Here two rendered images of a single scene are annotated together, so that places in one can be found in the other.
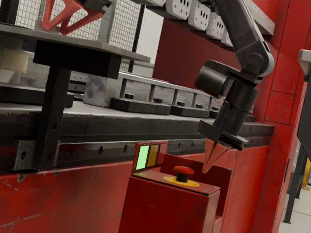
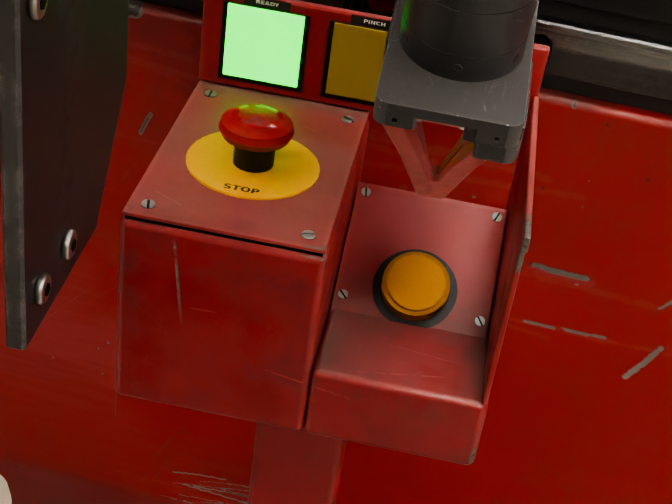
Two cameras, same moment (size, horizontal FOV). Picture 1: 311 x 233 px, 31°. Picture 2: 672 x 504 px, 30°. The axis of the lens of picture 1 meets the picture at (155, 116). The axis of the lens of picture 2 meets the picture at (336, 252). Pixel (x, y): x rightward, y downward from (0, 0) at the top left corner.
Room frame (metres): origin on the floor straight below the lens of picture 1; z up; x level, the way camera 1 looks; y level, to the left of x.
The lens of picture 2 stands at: (0.99, -0.65, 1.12)
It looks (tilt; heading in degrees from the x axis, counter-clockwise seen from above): 34 degrees down; 77
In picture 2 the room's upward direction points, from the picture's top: 8 degrees clockwise
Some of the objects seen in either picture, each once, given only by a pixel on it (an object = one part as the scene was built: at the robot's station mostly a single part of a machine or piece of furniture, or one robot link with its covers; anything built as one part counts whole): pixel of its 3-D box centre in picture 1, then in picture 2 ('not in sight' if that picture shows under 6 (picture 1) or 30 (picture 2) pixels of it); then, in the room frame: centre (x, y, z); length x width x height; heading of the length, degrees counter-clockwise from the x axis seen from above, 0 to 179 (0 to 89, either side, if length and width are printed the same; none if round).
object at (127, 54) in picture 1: (60, 41); not in sight; (0.95, 0.18, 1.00); 0.26 x 0.18 x 0.01; 68
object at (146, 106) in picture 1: (142, 107); not in sight; (1.54, 0.04, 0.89); 0.30 x 0.05 x 0.03; 158
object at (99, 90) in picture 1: (198, 102); not in sight; (2.17, -0.15, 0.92); 1.67 x 0.06 x 0.10; 158
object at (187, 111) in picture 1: (189, 111); not in sight; (1.91, -0.11, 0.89); 0.30 x 0.05 x 0.03; 158
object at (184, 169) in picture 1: (182, 175); (254, 144); (1.08, -0.07, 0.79); 0.04 x 0.04 x 0.04
